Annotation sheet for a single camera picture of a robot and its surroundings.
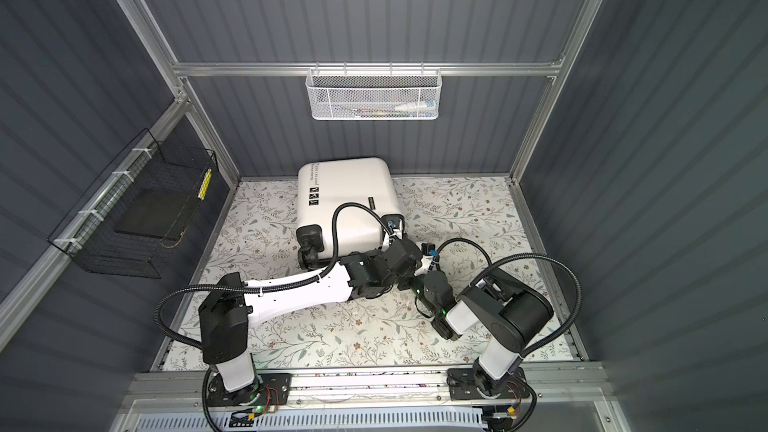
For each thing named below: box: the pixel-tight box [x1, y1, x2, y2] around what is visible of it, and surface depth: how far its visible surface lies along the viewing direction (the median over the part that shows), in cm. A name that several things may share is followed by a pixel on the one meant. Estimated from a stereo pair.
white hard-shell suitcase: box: [296, 157, 406, 267], surface depth 87 cm
